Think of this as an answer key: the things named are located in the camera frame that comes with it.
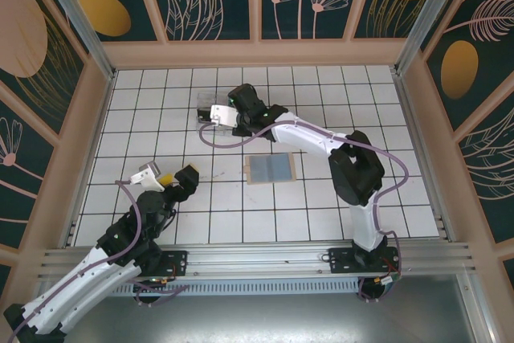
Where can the tan card holder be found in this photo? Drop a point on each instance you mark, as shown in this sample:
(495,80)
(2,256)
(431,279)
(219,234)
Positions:
(269,169)

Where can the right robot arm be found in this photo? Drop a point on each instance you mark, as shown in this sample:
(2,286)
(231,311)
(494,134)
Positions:
(357,170)

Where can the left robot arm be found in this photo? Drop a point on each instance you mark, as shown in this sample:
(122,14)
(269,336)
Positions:
(80,282)

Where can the clear acrylic card organizer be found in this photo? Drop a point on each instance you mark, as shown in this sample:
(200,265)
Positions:
(206,99)

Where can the black card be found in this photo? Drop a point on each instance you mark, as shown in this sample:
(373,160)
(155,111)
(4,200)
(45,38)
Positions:
(202,114)

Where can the grey metal sheet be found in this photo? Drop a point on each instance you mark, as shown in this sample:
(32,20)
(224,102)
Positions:
(257,319)

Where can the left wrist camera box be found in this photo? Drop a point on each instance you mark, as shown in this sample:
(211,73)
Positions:
(148,180)

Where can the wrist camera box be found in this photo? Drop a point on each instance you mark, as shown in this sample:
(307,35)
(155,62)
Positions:
(148,180)
(225,115)

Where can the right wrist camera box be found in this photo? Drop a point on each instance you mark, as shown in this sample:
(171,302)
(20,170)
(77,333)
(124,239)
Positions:
(225,115)

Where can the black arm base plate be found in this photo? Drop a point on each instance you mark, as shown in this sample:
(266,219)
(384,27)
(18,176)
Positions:
(176,262)
(341,264)

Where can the aluminium front rail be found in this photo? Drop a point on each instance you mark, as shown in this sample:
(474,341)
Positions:
(257,262)

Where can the aluminium corner post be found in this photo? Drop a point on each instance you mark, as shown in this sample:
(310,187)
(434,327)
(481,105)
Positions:
(80,17)
(429,9)

